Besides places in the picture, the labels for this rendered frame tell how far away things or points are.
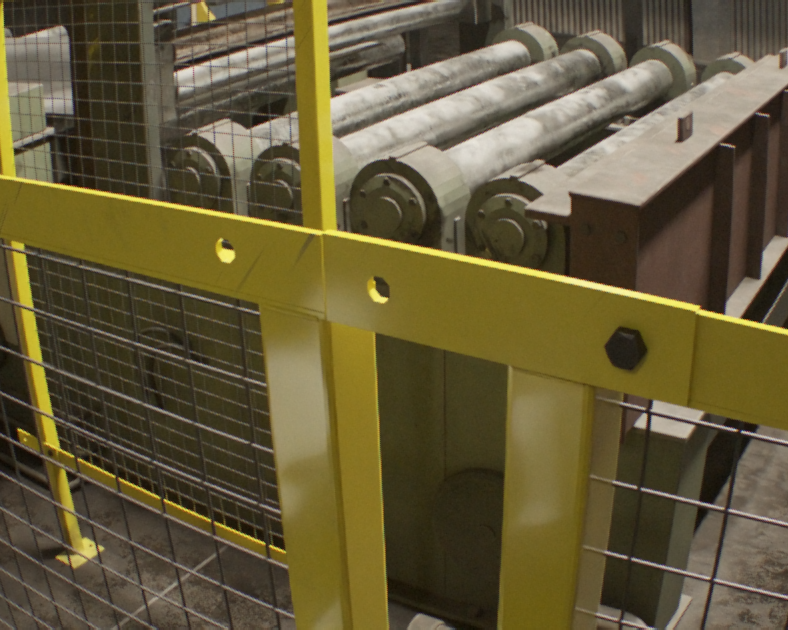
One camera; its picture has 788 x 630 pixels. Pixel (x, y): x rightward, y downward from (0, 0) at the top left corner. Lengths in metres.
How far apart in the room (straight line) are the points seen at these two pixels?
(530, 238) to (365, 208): 0.46
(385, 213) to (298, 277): 2.17
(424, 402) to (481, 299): 2.37
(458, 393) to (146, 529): 1.29
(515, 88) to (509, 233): 1.41
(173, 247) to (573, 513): 0.29
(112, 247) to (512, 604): 0.34
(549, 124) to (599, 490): 2.89
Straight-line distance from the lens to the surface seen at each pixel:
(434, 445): 2.97
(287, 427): 0.68
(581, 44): 4.71
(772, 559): 3.49
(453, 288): 0.56
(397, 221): 2.78
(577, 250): 2.41
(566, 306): 0.53
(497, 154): 3.14
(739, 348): 0.51
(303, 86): 2.17
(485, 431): 2.86
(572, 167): 2.92
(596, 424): 0.57
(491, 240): 2.65
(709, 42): 11.29
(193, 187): 3.19
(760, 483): 3.86
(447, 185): 2.80
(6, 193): 0.81
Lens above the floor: 2.06
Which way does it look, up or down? 24 degrees down
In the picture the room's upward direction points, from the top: 2 degrees counter-clockwise
